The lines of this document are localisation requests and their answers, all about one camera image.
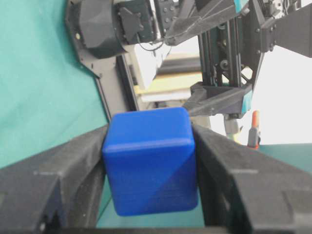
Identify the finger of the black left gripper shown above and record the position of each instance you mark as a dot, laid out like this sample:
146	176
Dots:
198	16
211	100

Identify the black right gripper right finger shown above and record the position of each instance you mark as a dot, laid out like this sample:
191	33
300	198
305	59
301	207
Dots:
248	192

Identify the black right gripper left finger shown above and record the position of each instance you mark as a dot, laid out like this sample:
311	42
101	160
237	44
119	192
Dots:
58	188

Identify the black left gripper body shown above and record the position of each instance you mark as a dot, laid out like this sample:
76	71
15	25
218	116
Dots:
236	35

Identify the blue cube block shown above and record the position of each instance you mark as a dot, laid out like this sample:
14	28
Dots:
150	162

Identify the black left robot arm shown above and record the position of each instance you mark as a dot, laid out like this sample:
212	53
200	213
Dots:
102	29

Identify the green table cloth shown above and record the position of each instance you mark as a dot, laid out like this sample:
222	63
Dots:
47	98

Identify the orange handled clamp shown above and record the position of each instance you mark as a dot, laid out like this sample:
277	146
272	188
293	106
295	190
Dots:
254	132

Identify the black table edge rail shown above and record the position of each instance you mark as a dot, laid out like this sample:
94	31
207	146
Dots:
115	85

